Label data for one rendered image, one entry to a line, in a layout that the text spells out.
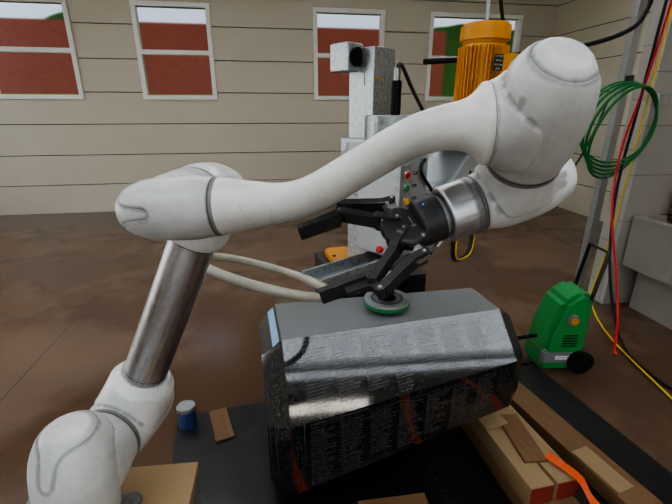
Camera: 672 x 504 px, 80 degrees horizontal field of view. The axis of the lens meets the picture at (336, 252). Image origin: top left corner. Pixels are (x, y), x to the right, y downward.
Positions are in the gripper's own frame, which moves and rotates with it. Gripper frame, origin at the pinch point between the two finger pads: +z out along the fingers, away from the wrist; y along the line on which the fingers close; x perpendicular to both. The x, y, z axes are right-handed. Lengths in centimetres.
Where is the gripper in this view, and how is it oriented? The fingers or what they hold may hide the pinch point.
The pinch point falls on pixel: (315, 260)
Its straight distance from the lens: 61.7
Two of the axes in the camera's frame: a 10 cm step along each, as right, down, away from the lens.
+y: -2.8, -6.9, 6.7
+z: -9.4, 3.3, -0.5
